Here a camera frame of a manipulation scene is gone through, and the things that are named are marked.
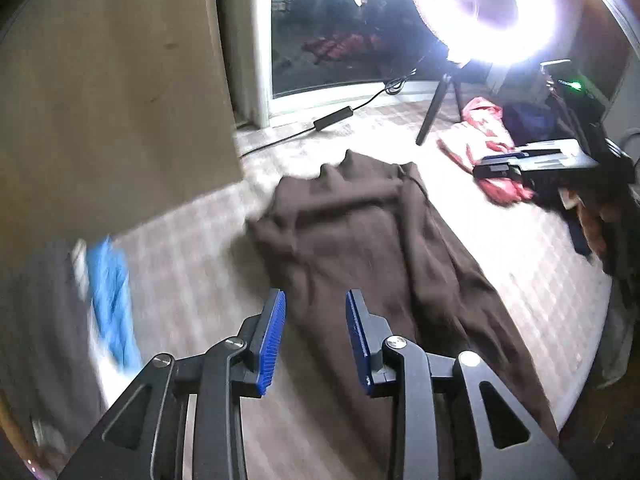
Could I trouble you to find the wooden panel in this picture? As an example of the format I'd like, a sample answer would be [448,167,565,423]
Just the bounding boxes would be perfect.
[0,0,246,256]

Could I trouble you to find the black tripod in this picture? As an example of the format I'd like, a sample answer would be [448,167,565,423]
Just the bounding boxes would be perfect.
[415,57,473,147]

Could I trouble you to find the red garment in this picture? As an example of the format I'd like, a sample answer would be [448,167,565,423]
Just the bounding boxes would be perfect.
[436,96,536,206]

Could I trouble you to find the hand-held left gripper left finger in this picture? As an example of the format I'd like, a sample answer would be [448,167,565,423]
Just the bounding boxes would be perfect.
[57,287,288,480]

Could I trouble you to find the person's dark clothing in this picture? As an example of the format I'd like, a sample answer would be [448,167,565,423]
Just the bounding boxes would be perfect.
[560,280,640,480]

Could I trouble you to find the person's right hand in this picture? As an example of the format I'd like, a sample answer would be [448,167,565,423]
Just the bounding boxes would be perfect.
[570,187,631,266]

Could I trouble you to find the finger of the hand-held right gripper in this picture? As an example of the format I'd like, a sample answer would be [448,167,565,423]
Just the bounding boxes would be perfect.
[480,146,531,165]
[472,160,526,182]

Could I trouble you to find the black power adapter with cable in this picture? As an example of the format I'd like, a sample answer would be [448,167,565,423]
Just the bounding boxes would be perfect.
[239,65,426,158]

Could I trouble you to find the folded blue garment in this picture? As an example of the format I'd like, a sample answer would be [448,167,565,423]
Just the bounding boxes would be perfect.
[87,235,143,368]

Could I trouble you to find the bright ring light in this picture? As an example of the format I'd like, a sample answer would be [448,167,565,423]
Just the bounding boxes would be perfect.
[410,0,588,68]

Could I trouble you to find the dark blue garment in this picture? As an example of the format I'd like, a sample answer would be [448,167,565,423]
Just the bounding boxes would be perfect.
[502,101,561,141]

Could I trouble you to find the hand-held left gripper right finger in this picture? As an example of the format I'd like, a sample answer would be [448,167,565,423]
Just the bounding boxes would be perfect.
[345,288,576,480]

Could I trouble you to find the brown fleece garment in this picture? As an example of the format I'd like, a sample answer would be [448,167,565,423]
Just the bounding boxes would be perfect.
[245,149,561,461]

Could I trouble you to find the bed with plaid sheet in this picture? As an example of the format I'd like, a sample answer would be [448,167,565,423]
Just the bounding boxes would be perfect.
[105,77,613,480]

